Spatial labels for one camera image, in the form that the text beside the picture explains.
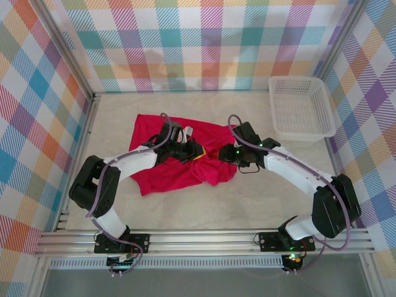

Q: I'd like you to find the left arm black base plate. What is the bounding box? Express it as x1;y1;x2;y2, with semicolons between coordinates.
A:
93;233;151;255

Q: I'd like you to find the aluminium frame post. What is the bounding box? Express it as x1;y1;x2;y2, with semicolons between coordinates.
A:
30;0;97;97
315;0;372;82

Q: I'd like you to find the slotted grey cable duct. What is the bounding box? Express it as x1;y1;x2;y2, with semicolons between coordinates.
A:
49;258;285;270

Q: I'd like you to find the aluminium frame leg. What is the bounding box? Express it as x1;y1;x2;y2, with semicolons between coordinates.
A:
27;256;52;297
358;253;381;297

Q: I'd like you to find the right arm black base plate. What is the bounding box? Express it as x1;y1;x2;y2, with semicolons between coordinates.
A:
258;231;316;252

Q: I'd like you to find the red t-shirt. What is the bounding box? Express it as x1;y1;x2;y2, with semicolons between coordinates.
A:
129;113;239;197

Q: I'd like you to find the wide aluminium mounting beam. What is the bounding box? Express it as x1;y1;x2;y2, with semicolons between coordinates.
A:
33;228;377;257

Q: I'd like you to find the white plastic basket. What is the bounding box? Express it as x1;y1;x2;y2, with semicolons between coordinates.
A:
268;75;338;143

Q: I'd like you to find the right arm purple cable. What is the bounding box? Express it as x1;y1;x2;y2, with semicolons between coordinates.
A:
227;114;353;275

